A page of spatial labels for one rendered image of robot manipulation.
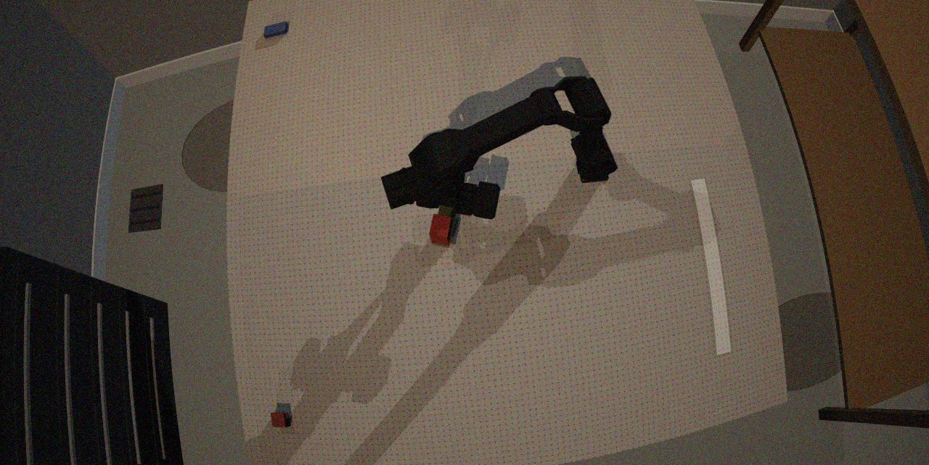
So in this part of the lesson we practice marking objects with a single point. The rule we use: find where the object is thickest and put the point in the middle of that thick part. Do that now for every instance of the red block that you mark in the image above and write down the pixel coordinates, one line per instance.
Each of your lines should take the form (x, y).
(280, 419)

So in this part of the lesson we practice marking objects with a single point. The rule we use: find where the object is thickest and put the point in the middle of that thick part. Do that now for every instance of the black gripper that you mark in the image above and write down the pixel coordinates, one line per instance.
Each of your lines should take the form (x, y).
(480, 200)

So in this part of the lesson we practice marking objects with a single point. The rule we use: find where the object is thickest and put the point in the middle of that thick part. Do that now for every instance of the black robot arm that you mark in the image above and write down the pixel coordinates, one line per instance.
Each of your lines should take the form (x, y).
(440, 161)

